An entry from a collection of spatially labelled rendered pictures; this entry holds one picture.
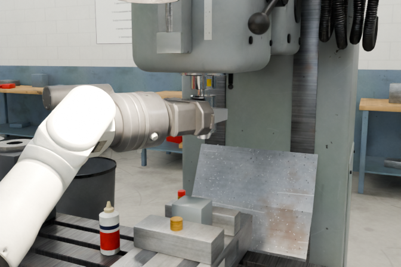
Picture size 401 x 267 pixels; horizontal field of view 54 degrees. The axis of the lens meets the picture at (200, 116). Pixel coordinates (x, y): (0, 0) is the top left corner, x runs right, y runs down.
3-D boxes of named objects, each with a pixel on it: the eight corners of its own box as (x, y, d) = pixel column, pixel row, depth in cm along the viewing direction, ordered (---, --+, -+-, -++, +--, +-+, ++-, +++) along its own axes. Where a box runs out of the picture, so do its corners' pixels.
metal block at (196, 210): (201, 241, 70) (201, 208, 69) (171, 234, 73) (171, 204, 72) (212, 229, 75) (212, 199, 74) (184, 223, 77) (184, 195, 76)
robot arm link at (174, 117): (215, 90, 62) (153, 94, 54) (214, 149, 63) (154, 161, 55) (167, 86, 71) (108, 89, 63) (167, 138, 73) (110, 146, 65)
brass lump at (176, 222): (179, 232, 66) (179, 222, 66) (167, 230, 67) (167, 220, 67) (185, 227, 68) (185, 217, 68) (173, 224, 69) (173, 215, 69)
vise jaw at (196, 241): (211, 265, 63) (211, 242, 62) (133, 247, 69) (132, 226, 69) (224, 249, 68) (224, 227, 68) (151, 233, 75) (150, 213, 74)
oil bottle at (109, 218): (112, 257, 79) (110, 205, 78) (96, 253, 81) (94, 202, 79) (123, 248, 83) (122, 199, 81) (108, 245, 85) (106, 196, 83)
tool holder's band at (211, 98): (221, 101, 68) (221, 95, 68) (196, 102, 66) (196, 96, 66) (210, 98, 72) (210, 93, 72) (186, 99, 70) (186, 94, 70)
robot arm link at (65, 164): (125, 101, 53) (76, 171, 43) (102, 136, 59) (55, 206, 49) (83, 74, 52) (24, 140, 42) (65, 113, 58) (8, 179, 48)
